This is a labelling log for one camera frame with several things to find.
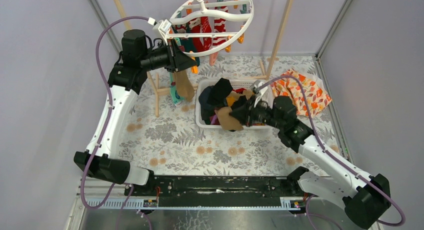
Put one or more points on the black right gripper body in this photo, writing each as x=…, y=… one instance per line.
x=261, y=114

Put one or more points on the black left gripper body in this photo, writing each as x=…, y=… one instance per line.
x=173, y=57

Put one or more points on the brown ribbed sock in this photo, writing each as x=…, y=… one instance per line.
x=183, y=85

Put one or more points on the green and blue sock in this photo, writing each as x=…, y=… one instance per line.
x=176, y=98

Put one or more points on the white round clip hanger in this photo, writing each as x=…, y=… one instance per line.
x=230, y=26

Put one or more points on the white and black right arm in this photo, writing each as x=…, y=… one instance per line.
x=362, y=196

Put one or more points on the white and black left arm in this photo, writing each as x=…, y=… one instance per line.
x=124, y=84

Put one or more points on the white plastic laundry basket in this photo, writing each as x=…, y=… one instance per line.
x=235, y=83

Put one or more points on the black sock in basket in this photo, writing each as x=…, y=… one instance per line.
x=220, y=95

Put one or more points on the red white striped sock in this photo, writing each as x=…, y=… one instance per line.
x=202, y=25

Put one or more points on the orange floral cloth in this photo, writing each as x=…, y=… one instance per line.
x=305, y=90

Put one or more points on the floral table mat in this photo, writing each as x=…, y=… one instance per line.
x=173, y=143

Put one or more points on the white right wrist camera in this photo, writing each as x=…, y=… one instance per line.
x=259, y=88

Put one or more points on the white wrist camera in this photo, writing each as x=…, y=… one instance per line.
x=160, y=28
x=259, y=88

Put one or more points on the wooden drying rack frame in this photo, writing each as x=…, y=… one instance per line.
x=201, y=8

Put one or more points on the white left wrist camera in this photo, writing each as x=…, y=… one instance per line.
x=160, y=28

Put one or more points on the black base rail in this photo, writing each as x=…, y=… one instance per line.
x=257, y=192

